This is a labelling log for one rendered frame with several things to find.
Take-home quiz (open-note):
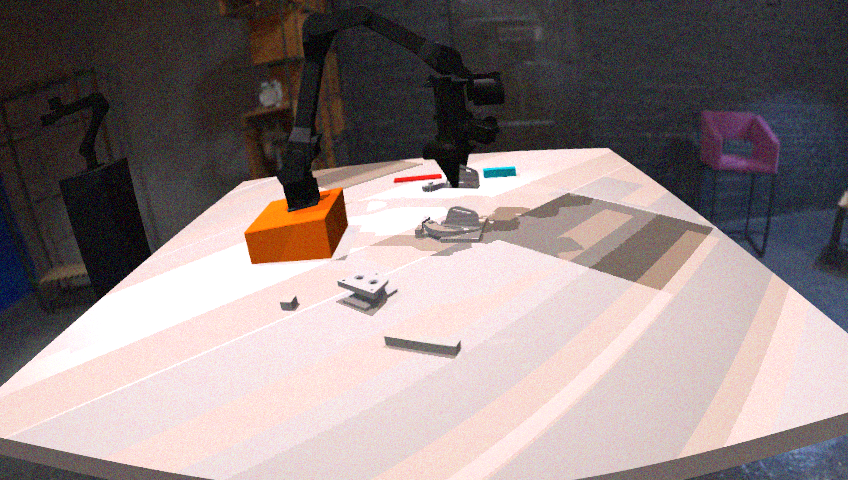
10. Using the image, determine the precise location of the red flat bar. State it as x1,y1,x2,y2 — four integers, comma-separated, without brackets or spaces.
393,174,442,183

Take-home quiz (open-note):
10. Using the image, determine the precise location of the teal rectangular block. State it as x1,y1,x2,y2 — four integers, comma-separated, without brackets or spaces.
483,166,516,178

